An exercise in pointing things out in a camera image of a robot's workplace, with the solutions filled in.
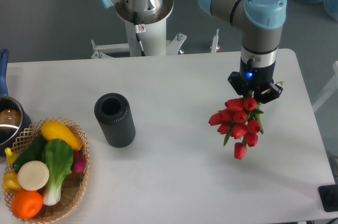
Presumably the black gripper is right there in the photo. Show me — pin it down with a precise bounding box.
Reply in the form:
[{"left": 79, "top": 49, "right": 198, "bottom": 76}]
[{"left": 228, "top": 54, "right": 283, "bottom": 104}]

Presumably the red tulip bouquet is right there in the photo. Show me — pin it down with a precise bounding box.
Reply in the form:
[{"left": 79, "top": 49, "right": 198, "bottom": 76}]
[{"left": 208, "top": 90, "right": 264, "bottom": 160}]

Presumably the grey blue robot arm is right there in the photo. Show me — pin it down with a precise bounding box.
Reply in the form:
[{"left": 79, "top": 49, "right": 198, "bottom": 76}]
[{"left": 96, "top": 0, "right": 287, "bottom": 104}]

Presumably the black device at edge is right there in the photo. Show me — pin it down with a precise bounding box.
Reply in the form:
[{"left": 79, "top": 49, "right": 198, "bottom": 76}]
[{"left": 318, "top": 184, "right": 337, "bottom": 212}]

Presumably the dark grey ribbed vase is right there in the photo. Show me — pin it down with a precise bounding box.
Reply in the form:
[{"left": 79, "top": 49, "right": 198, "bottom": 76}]
[{"left": 94, "top": 93, "right": 136, "bottom": 148}]

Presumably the magenta radish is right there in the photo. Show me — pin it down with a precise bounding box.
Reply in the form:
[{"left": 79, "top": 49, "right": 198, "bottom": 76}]
[{"left": 71, "top": 151, "right": 87, "bottom": 174}]

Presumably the yellow squash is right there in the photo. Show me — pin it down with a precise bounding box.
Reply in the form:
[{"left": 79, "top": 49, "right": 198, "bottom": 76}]
[{"left": 41, "top": 120, "right": 82, "bottom": 151}]

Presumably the green bok choy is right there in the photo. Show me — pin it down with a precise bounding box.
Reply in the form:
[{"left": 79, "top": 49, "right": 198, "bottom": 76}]
[{"left": 42, "top": 139, "right": 73, "bottom": 206}]

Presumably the woven wicker basket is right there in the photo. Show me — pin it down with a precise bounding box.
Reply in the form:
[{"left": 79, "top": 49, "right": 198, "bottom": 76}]
[{"left": 11, "top": 117, "right": 90, "bottom": 223}]

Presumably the dark green cucumber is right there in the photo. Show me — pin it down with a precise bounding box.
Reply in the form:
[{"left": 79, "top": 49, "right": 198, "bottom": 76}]
[{"left": 12, "top": 134, "right": 48, "bottom": 173}]

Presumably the cream round bun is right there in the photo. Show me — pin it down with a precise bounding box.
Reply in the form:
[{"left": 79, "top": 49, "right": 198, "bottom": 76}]
[{"left": 17, "top": 161, "right": 49, "bottom": 191}]

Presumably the small yellow banana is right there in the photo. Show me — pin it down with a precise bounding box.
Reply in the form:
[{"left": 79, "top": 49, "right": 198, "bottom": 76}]
[{"left": 5, "top": 147, "right": 19, "bottom": 166}]

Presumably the orange fruit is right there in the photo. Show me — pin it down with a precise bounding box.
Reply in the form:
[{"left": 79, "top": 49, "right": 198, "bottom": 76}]
[{"left": 11, "top": 191, "right": 43, "bottom": 219}]

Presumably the yellow bell pepper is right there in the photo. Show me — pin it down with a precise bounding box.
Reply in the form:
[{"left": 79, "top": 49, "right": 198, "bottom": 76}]
[{"left": 2, "top": 171, "right": 23, "bottom": 194}]

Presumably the white frame at right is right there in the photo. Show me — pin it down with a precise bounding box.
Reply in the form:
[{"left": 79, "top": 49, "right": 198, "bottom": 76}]
[{"left": 312, "top": 61, "right": 337, "bottom": 113}]

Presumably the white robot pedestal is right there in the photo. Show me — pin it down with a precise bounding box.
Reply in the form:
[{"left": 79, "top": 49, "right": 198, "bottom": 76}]
[{"left": 90, "top": 0, "right": 220, "bottom": 59}]

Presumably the black cable on pedestal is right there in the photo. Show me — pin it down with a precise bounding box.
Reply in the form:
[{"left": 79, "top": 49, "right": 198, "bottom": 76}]
[{"left": 133, "top": 11, "right": 146, "bottom": 57}]

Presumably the blue handled saucepan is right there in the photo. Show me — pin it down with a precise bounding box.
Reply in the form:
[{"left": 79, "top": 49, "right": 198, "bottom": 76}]
[{"left": 1, "top": 49, "right": 31, "bottom": 157}]

